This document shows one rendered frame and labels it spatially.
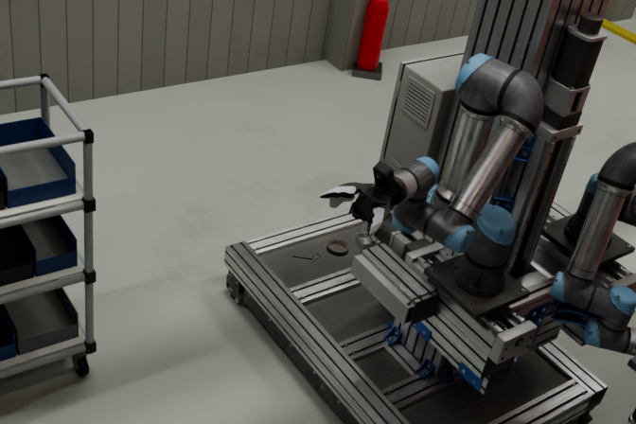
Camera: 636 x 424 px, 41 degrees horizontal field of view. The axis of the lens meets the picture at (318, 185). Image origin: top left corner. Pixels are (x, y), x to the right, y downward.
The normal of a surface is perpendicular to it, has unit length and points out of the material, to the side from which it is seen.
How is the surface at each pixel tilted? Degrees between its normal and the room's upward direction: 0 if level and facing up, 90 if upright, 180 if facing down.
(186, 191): 0
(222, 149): 0
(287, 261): 0
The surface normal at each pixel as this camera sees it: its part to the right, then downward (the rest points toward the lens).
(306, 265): 0.14, -0.83
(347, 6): -0.81, 0.22
